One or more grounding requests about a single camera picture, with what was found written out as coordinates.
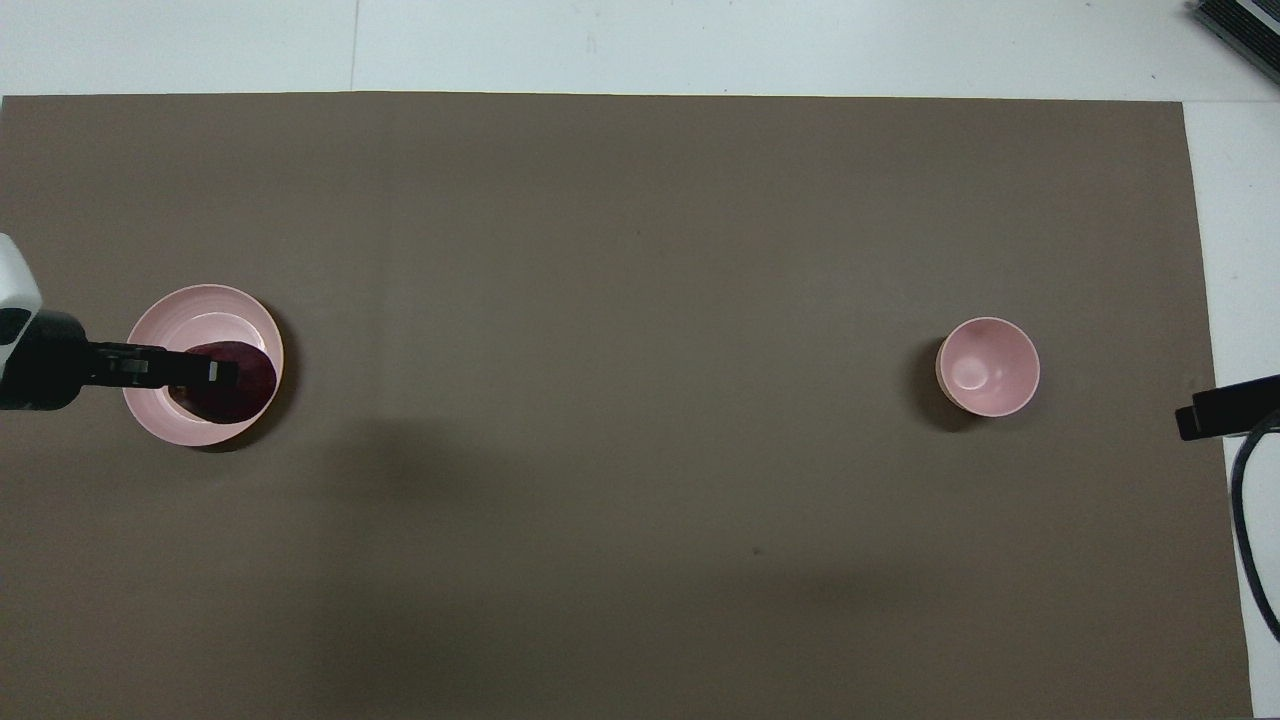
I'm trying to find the pink plate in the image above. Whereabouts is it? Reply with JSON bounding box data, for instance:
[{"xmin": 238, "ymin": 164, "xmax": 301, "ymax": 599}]
[{"xmin": 122, "ymin": 284, "xmax": 286, "ymax": 448}]

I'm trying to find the brown table mat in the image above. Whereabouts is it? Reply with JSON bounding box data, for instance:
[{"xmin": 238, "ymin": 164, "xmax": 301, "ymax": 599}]
[{"xmin": 0, "ymin": 92, "xmax": 1256, "ymax": 720}]

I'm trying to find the dark red apple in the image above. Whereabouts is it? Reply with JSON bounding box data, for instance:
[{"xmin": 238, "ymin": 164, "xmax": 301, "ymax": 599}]
[{"xmin": 175, "ymin": 340, "xmax": 278, "ymax": 426}]

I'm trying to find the dark grey ribbed device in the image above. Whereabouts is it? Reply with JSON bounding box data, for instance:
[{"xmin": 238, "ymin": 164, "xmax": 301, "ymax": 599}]
[{"xmin": 1190, "ymin": 0, "xmax": 1280, "ymax": 86}]

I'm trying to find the pink bowl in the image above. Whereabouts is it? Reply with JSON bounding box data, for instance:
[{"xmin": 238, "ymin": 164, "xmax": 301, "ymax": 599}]
[{"xmin": 935, "ymin": 316, "xmax": 1041, "ymax": 419}]

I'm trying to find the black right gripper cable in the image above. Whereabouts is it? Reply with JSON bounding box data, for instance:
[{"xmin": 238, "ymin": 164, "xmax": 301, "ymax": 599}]
[{"xmin": 1230, "ymin": 408, "xmax": 1280, "ymax": 643}]

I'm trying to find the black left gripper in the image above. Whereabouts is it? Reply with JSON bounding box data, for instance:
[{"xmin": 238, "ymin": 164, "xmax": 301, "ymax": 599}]
[{"xmin": 0, "ymin": 310, "xmax": 239, "ymax": 411}]

